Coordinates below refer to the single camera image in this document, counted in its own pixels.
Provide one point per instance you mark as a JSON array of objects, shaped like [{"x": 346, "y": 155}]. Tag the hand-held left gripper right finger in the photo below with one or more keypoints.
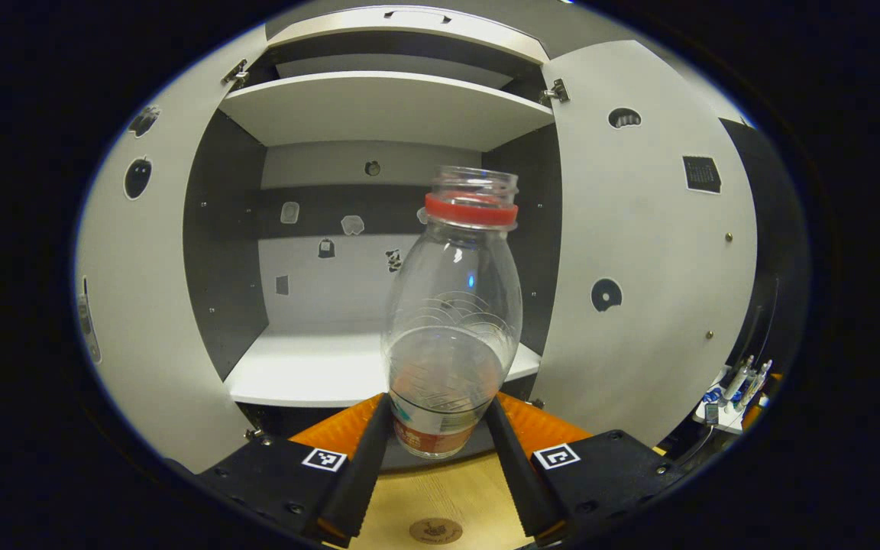
[{"x": 516, "y": 473}]

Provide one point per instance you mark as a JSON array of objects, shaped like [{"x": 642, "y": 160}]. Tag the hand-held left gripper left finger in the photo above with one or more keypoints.
[{"x": 363, "y": 473}]

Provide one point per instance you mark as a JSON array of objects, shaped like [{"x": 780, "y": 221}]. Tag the clear plastic bottle red label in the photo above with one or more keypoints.
[{"x": 451, "y": 305}]

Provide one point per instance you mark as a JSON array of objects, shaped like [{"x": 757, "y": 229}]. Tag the white cabinet with dark walls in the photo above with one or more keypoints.
[{"x": 302, "y": 367}]

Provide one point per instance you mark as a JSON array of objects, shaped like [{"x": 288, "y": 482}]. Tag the white tray with pens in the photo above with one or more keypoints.
[{"x": 723, "y": 416}]

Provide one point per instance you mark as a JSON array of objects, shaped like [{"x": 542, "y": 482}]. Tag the white cabinet drawer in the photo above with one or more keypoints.
[{"x": 348, "y": 23}]

